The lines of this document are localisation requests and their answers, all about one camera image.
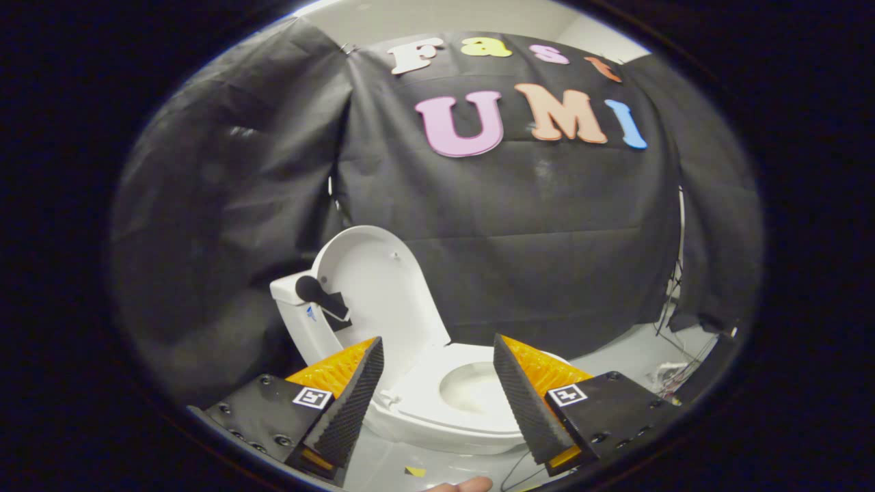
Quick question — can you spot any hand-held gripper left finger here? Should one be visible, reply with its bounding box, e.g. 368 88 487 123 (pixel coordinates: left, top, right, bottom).
204 336 385 487

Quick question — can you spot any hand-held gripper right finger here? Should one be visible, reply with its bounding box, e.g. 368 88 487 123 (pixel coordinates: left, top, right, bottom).
492 334 683 478

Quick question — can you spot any white toilet lid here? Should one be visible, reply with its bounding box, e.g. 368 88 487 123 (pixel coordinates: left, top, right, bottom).
295 225 453 396

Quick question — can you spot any white toilet seat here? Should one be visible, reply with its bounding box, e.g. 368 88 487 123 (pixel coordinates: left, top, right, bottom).
372 342 572 438

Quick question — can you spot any white ceramic toilet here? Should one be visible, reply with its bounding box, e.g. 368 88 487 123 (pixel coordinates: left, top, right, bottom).
269 272 572 456

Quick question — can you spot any black backdrop cloth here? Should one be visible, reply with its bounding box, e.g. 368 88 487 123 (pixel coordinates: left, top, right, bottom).
108 16 764 411

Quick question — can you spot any black box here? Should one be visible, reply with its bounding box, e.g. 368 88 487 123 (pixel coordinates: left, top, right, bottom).
673 332 740 405

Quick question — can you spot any thin metal stand pole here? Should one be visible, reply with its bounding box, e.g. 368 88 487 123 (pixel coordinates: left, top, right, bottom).
655 184 686 337

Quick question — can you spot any black floor cable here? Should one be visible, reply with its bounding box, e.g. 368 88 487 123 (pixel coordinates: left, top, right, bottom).
500 448 549 492

